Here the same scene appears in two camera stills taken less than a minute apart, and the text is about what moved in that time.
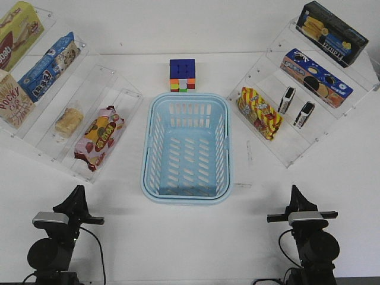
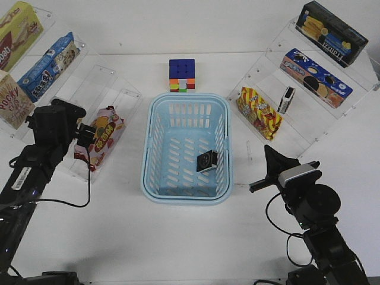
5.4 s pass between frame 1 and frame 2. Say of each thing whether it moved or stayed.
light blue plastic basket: stayed
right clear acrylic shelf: stayed
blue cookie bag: stayed
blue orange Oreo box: stayed
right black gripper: moved
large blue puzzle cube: stayed
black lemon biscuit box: stayed
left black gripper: moved
